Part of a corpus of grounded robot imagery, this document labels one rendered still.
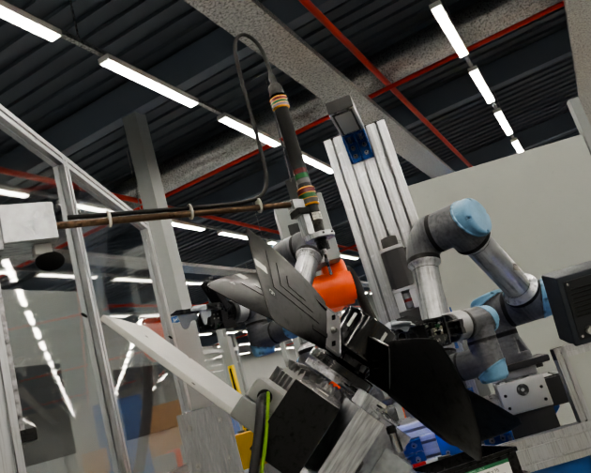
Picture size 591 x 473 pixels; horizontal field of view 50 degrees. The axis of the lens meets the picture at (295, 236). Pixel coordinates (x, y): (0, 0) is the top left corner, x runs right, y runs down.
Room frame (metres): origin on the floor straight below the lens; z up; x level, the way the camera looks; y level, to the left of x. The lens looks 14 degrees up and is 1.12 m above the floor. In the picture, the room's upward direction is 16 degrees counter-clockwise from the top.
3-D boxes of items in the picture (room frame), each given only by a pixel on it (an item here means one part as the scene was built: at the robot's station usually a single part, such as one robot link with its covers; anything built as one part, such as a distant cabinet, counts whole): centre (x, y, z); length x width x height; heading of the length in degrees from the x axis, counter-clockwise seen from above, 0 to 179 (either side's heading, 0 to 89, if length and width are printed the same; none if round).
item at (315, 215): (1.41, -0.05, 1.65); 0.04 x 0.04 x 0.46
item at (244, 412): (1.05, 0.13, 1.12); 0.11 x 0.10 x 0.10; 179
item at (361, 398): (1.07, -0.04, 1.08); 0.07 x 0.04 x 0.06; 9
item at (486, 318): (1.68, -0.39, 1.17); 0.11 x 0.08 x 0.09; 126
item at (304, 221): (1.41, -0.05, 1.49); 0.09 x 0.07 x 0.10; 124
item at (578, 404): (1.76, -0.59, 0.96); 0.03 x 0.03 x 0.20; 89
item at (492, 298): (2.11, -0.55, 1.20); 0.13 x 0.12 x 0.14; 53
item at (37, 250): (1.08, 0.44, 1.48); 0.05 x 0.04 x 0.05; 124
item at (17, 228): (1.06, 0.47, 1.53); 0.10 x 0.07 x 0.08; 124
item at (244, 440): (1.78, 0.24, 1.02); 0.16 x 0.10 x 0.11; 89
